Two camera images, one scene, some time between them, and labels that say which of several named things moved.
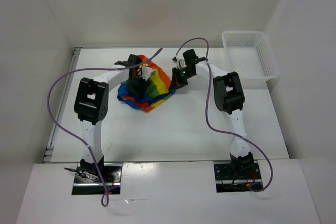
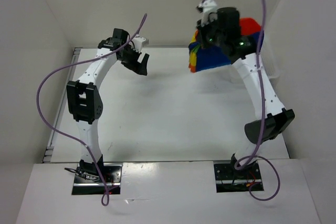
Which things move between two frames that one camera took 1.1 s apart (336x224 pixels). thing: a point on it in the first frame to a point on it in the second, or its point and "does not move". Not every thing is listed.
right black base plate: [227, 181] does not move
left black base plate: [85, 184] does not move
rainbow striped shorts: [158, 89] to [202, 58]
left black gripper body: [134, 85] to [129, 53]
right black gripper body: [185, 74] to [209, 35]
